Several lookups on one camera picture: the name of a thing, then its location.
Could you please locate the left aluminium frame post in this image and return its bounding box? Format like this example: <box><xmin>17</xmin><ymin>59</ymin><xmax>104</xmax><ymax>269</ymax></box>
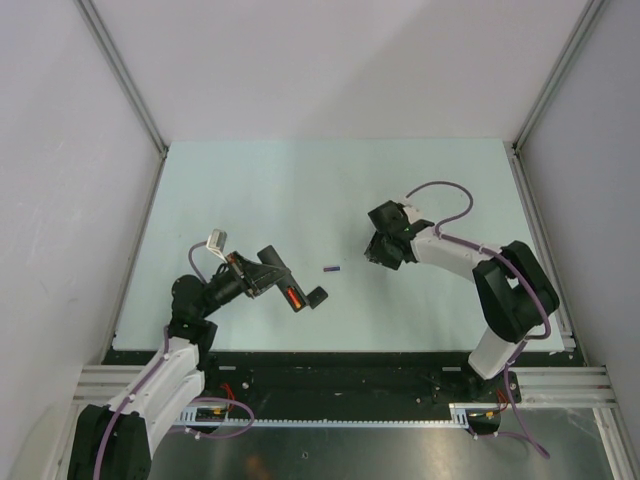
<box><xmin>73</xmin><ymin>0</ymin><xmax>168</xmax><ymax>159</ymax></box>

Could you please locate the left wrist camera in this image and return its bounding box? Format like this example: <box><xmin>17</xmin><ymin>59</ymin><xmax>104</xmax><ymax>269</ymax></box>
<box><xmin>205</xmin><ymin>229</ymin><xmax>227</xmax><ymax>261</ymax></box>

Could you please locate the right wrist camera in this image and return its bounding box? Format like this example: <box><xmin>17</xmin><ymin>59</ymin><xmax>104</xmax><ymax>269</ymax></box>
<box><xmin>400</xmin><ymin>197</ymin><xmax>425</xmax><ymax>225</ymax></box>

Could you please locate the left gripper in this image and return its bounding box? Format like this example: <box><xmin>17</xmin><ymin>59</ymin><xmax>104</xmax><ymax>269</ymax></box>
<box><xmin>199</xmin><ymin>250</ymin><xmax>289</xmax><ymax>318</ymax></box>

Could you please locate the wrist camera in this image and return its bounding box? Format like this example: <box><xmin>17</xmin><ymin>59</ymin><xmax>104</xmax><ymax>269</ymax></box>
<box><xmin>205</xmin><ymin>229</ymin><xmax>227</xmax><ymax>261</ymax></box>
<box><xmin>400</xmin><ymin>197</ymin><xmax>425</xmax><ymax>225</ymax></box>

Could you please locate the right aluminium frame post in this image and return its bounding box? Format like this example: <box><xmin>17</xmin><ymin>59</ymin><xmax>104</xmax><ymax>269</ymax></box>
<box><xmin>511</xmin><ymin>0</ymin><xmax>610</xmax><ymax>155</ymax></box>

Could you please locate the aluminium frame post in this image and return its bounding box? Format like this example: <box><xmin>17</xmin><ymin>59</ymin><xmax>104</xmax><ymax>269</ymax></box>
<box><xmin>511</xmin><ymin>0</ymin><xmax>610</xmax><ymax>155</ymax></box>
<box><xmin>73</xmin><ymin>0</ymin><xmax>168</xmax><ymax>159</ymax></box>

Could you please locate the black remote control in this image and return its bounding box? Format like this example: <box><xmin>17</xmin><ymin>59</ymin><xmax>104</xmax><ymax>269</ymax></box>
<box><xmin>257</xmin><ymin>245</ymin><xmax>307</xmax><ymax>312</ymax></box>

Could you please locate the black battery cover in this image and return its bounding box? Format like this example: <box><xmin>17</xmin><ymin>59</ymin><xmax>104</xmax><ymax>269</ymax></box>
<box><xmin>307</xmin><ymin>286</ymin><xmax>328</xmax><ymax>309</ymax></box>

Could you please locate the red orange battery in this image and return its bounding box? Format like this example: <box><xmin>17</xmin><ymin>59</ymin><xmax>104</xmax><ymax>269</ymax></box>
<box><xmin>286</xmin><ymin>287</ymin><xmax>302</xmax><ymax>310</ymax></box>

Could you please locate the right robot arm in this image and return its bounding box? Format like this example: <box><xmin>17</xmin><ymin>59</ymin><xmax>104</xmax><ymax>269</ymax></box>
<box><xmin>365</xmin><ymin>200</ymin><xmax>560</xmax><ymax>401</ymax></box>

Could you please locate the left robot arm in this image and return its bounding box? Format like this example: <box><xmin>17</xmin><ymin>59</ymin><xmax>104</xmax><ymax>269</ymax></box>
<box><xmin>67</xmin><ymin>246</ymin><xmax>291</xmax><ymax>479</ymax></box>

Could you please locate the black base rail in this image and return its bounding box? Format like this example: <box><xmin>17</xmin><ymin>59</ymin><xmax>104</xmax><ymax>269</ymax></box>
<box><xmin>102</xmin><ymin>348</ymin><xmax>586</xmax><ymax>421</ymax></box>

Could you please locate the grey slotted cable duct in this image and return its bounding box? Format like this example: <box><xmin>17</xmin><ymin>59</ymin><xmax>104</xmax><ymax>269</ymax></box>
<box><xmin>172</xmin><ymin>404</ymin><xmax>474</xmax><ymax>427</ymax></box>

